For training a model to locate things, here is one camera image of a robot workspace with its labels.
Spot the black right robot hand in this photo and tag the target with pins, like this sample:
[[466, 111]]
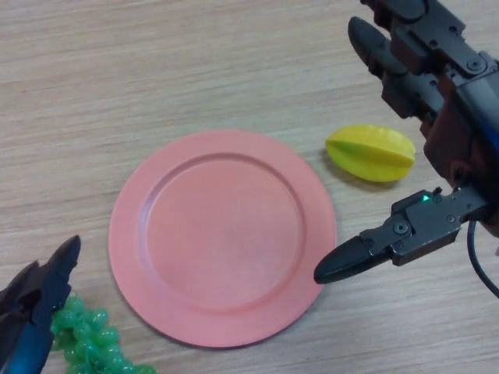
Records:
[[456, 128]]

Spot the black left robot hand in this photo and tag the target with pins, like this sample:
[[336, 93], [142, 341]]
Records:
[[27, 311]]

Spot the green grape bunch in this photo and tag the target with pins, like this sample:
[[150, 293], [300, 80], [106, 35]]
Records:
[[89, 335]]

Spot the pink round plate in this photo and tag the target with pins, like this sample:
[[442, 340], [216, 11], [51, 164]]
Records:
[[222, 241]]

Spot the yellow starfruit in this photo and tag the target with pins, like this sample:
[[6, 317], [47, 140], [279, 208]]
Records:
[[370, 156]]

